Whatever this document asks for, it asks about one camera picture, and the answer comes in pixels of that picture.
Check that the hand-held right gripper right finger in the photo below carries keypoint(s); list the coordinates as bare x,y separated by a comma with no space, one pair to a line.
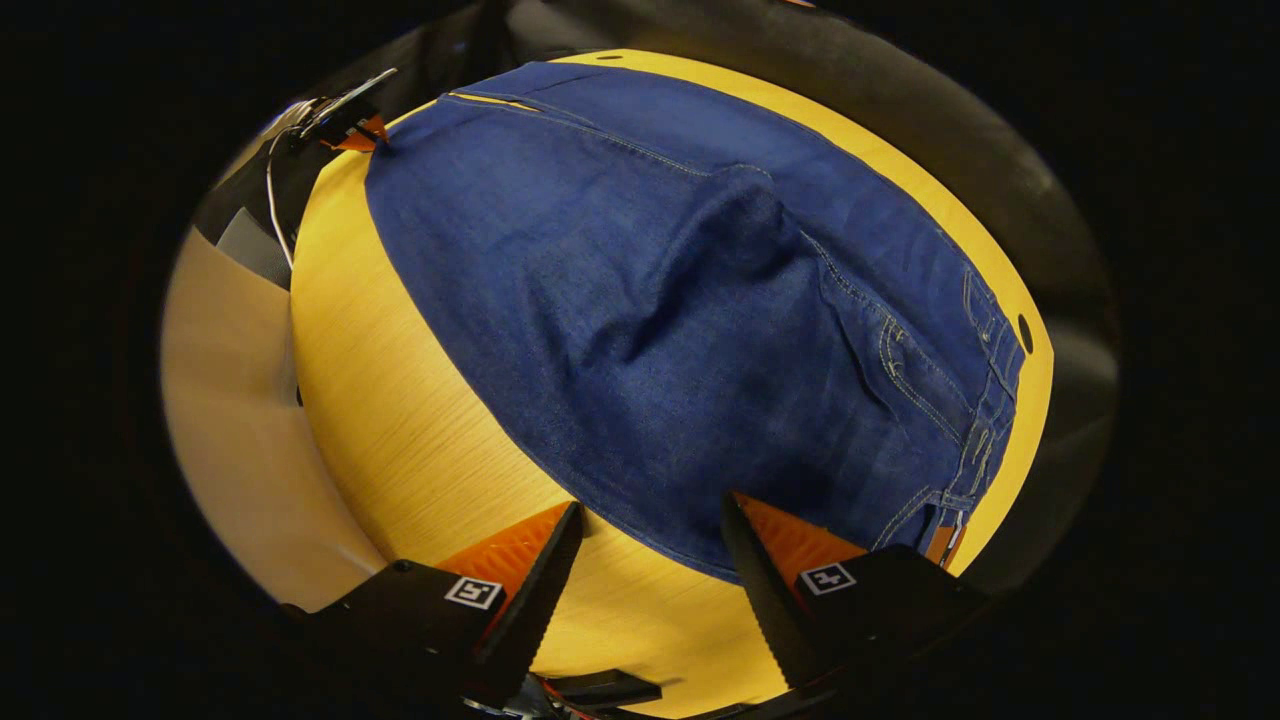
770,610

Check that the blue jeans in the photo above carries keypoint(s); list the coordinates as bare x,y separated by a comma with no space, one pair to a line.
660,330

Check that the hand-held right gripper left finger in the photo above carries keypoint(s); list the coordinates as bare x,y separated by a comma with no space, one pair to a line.
520,620

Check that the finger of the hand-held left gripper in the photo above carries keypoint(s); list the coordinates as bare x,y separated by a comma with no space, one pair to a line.
362,136

